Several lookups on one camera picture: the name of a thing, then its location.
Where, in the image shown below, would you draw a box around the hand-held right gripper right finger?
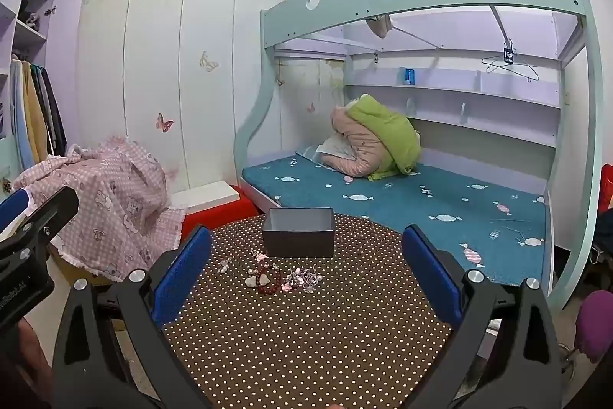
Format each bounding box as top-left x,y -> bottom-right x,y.
401,224 -> 563,409

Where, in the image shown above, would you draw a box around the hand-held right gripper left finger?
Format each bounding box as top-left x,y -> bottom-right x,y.
52,225 -> 214,409

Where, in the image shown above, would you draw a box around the red bead bracelet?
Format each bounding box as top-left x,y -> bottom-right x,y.
256,265 -> 283,295

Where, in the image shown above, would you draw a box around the lavender bed shelves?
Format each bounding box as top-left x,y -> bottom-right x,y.
345,66 -> 561,148

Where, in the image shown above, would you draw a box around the pink padded jacket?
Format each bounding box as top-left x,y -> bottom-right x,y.
318,105 -> 398,177

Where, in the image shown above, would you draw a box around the red bag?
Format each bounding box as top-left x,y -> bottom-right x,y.
598,164 -> 613,214

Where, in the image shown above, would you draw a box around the white pillow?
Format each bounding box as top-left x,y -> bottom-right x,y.
313,136 -> 357,172

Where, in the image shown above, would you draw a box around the yellow hanging garment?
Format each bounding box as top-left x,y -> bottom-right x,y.
23,61 -> 49,161

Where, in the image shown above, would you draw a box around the dark hanging garment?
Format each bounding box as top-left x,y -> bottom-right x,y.
41,64 -> 68,156

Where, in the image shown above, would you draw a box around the pile of pearl jewelry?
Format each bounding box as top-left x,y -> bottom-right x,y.
287,266 -> 327,293

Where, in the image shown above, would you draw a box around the brown polka dot tablecloth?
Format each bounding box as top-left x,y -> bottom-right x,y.
163,212 -> 484,409

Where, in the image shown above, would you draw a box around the pink checked cartoon cloth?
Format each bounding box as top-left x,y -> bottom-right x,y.
12,136 -> 187,283

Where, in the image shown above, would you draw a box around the purple stool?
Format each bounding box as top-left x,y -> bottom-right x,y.
575,291 -> 613,364

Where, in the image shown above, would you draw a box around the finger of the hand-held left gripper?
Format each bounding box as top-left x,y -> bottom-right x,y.
0,186 -> 80,254
0,187 -> 32,231

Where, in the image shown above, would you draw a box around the light blue hanging garment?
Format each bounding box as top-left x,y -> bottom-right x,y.
10,59 -> 30,170

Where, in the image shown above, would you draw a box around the grey metal tin box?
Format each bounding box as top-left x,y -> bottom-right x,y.
262,208 -> 335,258

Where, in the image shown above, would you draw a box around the wire clothes hanger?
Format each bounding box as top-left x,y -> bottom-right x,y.
481,51 -> 539,83

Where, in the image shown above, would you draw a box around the red ottoman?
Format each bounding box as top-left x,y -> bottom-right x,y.
179,185 -> 259,242

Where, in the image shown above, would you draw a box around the white flat board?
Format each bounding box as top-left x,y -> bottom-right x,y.
170,180 -> 240,209

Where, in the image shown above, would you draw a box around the beige hanging cloth bag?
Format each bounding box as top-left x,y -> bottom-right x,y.
365,13 -> 394,39

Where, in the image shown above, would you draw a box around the teal candy print mattress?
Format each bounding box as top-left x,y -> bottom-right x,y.
241,153 -> 547,285

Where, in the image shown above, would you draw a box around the green padded jacket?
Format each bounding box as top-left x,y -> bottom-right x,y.
346,94 -> 422,180

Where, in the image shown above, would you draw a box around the white wardrobe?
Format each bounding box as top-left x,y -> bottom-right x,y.
77,0 -> 283,194

